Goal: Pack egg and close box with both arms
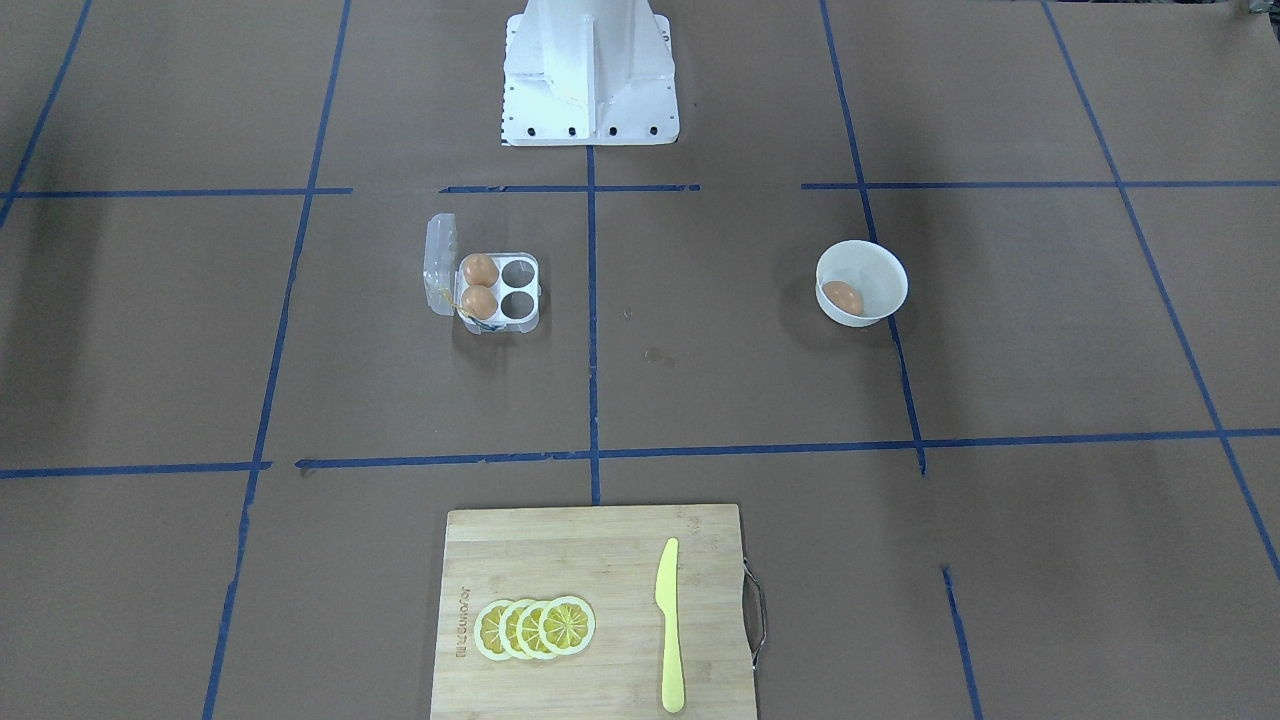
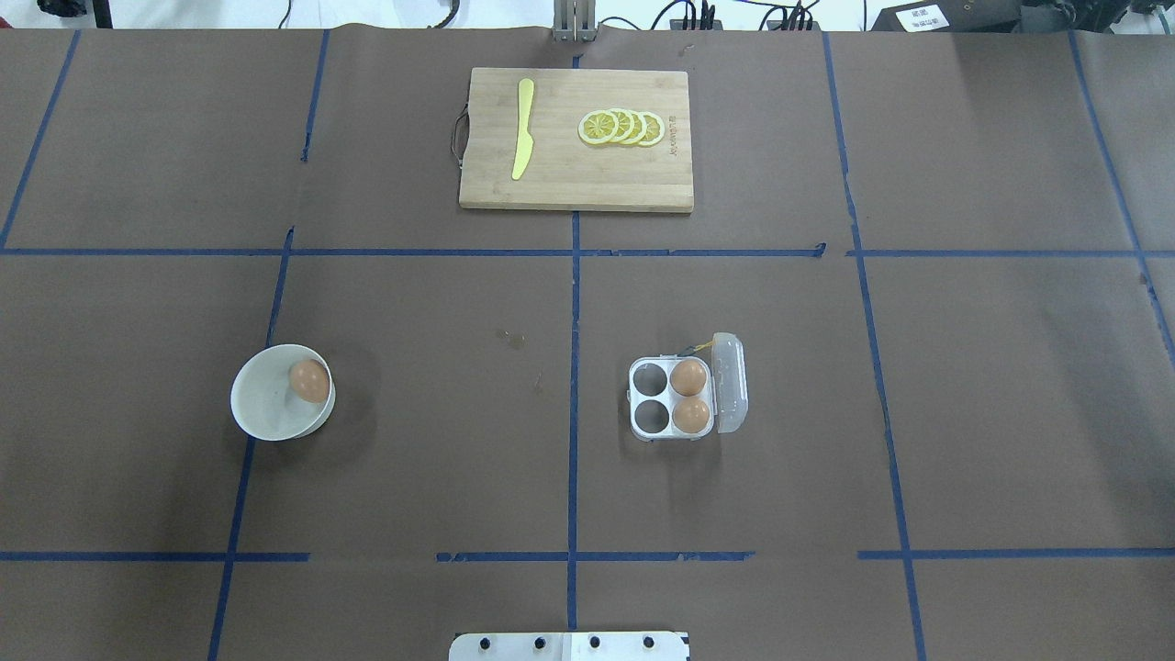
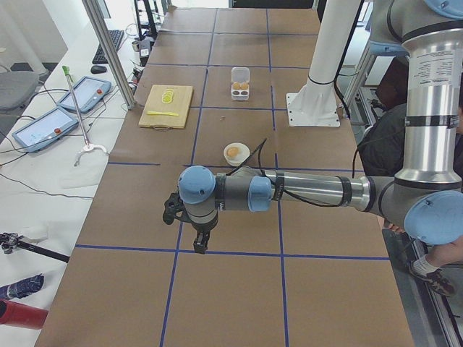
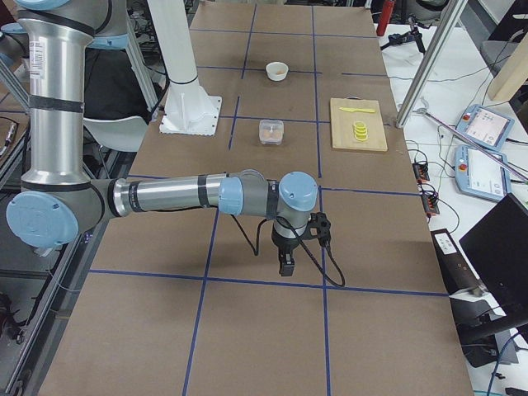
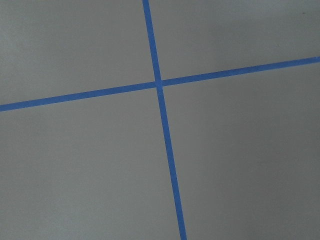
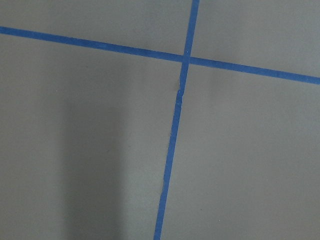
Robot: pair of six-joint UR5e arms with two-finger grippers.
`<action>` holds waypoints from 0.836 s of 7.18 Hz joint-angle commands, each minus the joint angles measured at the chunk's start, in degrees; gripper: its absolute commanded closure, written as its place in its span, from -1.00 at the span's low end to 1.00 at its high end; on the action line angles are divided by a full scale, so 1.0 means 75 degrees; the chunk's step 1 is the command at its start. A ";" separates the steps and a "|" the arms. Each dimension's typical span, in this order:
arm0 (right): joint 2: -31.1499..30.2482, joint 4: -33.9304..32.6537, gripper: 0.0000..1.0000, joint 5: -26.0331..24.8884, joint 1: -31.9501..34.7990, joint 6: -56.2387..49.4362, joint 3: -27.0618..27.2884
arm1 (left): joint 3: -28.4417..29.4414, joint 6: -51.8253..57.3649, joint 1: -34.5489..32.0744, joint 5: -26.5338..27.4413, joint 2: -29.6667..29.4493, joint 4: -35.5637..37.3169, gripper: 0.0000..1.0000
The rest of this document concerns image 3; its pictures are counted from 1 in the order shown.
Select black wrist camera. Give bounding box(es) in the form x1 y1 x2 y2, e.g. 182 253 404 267
163 192 190 225

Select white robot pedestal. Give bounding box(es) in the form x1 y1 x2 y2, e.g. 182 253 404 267
286 0 362 127

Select grabber stick green handle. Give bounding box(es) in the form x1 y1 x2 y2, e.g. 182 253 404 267
62 65 109 167

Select lemon slices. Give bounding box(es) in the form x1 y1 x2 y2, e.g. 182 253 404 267
161 88 174 104

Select dark blue cloth bundle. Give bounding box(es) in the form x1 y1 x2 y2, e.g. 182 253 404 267
0 274 44 300

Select black keyboard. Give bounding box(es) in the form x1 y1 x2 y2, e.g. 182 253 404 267
92 29 125 65

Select black tripod rod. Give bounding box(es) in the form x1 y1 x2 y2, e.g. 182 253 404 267
1 233 70 263

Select near blue teach pendant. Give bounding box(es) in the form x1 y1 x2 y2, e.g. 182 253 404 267
12 107 78 153

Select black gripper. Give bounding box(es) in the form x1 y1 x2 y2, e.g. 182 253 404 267
191 216 218 253

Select metal cup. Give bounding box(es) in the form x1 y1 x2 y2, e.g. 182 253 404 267
132 40 140 52

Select black computer mouse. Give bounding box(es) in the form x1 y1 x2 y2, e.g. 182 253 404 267
90 65 107 74

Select red cylinder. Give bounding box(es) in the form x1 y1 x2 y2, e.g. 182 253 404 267
1 299 48 330

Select yellow plastic knife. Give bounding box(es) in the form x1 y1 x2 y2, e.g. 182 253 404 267
146 111 179 116

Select white plastic bag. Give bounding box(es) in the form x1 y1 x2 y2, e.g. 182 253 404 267
59 162 106 189

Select white ceramic bowl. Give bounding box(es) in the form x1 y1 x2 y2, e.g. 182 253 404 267
223 142 250 167

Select blue teach pendant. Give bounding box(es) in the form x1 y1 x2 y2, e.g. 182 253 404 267
56 76 111 113
12 107 78 153

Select grey office chair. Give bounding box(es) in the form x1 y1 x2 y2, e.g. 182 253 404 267
1 64 50 113

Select seated person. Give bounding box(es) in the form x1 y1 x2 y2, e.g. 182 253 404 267
358 57 462 297

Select clear plastic egg box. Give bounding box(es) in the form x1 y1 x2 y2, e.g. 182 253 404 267
230 67 250 100

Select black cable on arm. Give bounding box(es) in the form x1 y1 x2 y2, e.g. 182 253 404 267
239 137 366 207

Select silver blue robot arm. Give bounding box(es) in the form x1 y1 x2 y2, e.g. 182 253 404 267
163 1 462 253

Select aluminium frame post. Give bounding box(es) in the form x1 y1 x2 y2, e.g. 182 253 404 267
82 0 136 110

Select far blue teach pendant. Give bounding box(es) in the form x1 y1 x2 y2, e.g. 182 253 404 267
56 76 111 113

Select wooden cutting board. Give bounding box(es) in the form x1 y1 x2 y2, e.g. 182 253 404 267
138 85 193 129

